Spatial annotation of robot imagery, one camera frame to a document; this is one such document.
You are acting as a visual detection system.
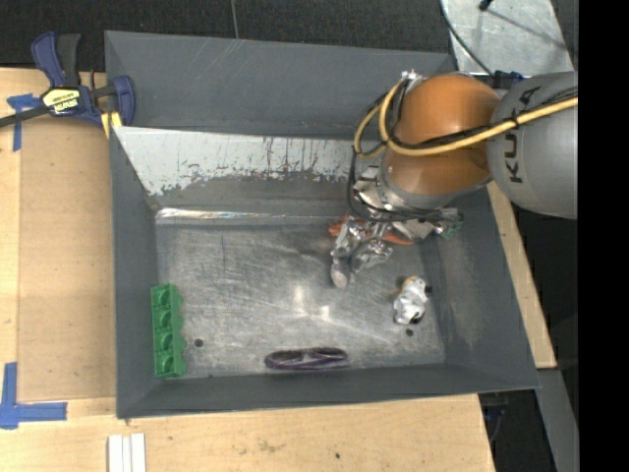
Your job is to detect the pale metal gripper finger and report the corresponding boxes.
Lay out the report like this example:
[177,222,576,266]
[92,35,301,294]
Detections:
[329,219,361,290]
[351,237,395,274]

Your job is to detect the white toy animal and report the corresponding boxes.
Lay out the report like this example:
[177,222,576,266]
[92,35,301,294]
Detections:
[391,274,434,326]

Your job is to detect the grey metal bin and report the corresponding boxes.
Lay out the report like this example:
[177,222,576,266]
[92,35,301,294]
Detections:
[102,29,543,420]

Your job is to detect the purple sunglasses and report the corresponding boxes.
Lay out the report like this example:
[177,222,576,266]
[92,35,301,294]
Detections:
[263,346,351,373]

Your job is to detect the green plastic block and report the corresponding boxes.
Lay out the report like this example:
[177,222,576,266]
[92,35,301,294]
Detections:
[149,282,189,380]

